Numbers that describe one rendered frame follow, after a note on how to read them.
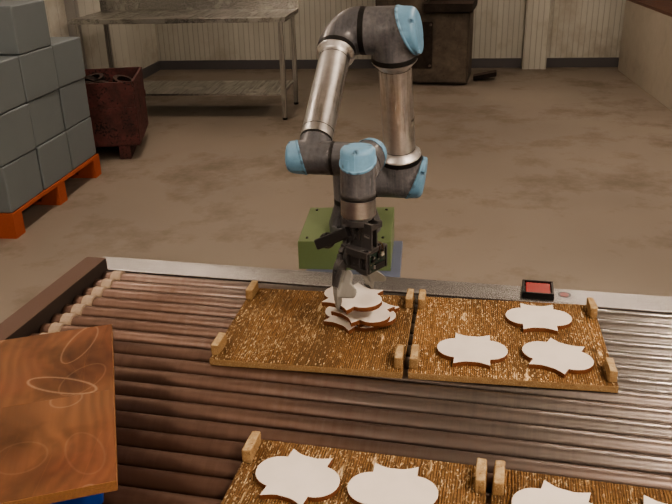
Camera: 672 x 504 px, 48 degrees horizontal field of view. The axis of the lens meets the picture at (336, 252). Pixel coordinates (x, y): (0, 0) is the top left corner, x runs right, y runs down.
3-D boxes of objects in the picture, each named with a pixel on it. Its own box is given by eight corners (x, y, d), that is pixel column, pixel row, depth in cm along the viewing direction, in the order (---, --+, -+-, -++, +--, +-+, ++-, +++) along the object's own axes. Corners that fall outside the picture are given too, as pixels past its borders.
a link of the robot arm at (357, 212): (333, 198, 161) (358, 188, 166) (333, 218, 163) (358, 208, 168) (360, 205, 156) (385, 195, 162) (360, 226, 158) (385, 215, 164)
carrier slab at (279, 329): (253, 293, 194) (253, 287, 193) (414, 301, 187) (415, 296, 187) (209, 365, 162) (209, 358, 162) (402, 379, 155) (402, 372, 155)
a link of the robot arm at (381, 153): (340, 134, 173) (328, 147, 163) (389, 135, 170) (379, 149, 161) (341, 168, 176) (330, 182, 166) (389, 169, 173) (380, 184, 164)
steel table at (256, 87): (114, 103, 859) (99, 0, 816) (302, 102, 836) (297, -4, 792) (83, 120, 783) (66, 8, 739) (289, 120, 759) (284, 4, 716)
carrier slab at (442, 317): (418, 301, 187) (418, 296, 186) (592, 310, 181) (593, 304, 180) (407, 379, 155) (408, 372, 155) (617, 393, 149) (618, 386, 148)
